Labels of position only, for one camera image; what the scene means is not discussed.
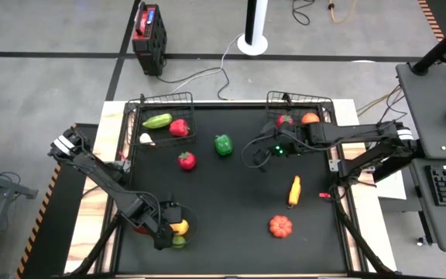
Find black red battery box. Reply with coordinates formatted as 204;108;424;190
131;2;168;78

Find red bell pepper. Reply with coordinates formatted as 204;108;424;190
169;118;191;138

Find black wire basket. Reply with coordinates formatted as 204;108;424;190
124;91;197;148
263;91;336;148

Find white floor cable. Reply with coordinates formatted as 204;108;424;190
171;33;245;95

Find black looped cable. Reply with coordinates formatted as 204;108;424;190
291;0;317;27

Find yellow cable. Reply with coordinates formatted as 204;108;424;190
328;0;358;23

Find black monitor pole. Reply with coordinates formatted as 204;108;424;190
411;15;446;77

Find green bell pepper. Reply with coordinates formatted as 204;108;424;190
213;133;235;157

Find light green cucumber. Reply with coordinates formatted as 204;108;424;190
142;112;173;130

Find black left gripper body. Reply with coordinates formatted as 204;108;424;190
145;215;177;251

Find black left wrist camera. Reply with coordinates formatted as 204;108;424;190
163;201;186;224

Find black table mat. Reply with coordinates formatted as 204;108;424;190
116;105;348;274

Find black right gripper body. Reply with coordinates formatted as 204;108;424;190
263;122;310;158

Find black diagonal strut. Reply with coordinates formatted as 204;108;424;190
333;193;394;277
67;212;123;277

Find white paper sheet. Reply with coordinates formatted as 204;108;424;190
376;174;408;202

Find black table frame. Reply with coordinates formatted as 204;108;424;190
94;101;367;278

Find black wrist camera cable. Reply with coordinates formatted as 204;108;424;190
240;133;274;170

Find yellow lemon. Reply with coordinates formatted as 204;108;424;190
170;219;190;236

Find orange pumpkin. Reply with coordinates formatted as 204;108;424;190
268;215;293;239

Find orange fruit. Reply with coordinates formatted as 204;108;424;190
300;112;321;125

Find black floor cable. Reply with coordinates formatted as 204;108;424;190
156;66;232;102

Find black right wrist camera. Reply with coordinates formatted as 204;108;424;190
252;149;273;172

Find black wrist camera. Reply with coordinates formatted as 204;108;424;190
163;201;186;224
252;149;273;172

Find grey desk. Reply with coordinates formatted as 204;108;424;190
396;61;446;253

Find grey metal stand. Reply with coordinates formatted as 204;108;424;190
0;154;40;279

